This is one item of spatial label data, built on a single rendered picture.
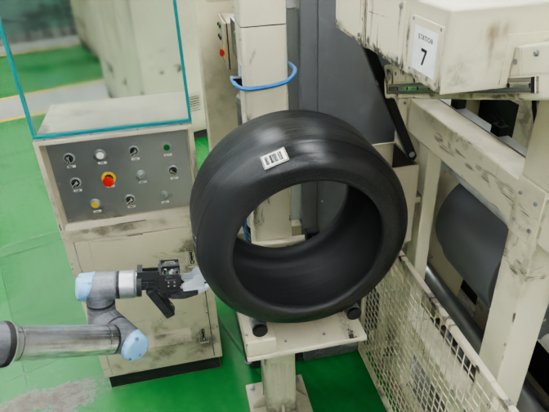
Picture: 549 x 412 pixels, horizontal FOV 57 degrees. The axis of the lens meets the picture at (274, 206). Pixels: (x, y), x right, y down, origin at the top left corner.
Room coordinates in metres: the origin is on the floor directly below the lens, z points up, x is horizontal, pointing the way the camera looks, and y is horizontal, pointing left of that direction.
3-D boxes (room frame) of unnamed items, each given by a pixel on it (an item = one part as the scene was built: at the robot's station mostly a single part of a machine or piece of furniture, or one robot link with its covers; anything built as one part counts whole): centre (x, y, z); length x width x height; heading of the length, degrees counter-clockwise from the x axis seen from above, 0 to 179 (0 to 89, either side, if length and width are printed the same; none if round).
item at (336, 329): (1.26, -0.05, 0.80); 0.37 x 0.36 x 0.02; 100
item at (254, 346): (1.23, 0.09, 0.84); 0.36 x 0.09 x 0.06; 10
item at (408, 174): (1.54, -0.38, 1.05); 0.20 x 0.15 x 0.30; 10
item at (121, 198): (1.87, 0.59, 0.63); 0.56 x 0.41 x 1.27; 100
